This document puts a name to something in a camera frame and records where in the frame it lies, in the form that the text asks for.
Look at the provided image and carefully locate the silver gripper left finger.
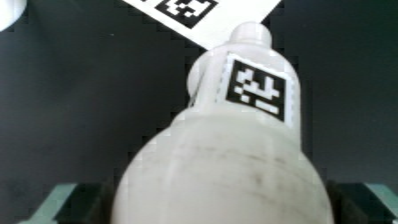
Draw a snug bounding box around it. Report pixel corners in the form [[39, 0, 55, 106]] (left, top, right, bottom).
[[18, 183, 112, 224]]

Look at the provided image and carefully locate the white lamp bulb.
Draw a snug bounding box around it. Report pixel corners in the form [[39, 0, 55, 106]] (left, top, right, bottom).
[[110, 22, 334, 224]]

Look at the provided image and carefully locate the white tag sheet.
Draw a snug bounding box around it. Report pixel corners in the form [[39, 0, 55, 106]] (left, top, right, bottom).
[[122, 0, 281, 49]]

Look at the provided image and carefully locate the white lamp shade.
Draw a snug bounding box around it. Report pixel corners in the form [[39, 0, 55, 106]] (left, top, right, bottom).
[[0, 0, 26, 32]]

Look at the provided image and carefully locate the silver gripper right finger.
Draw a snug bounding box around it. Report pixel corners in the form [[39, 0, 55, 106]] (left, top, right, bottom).
[[327, 182, 398, 224]]

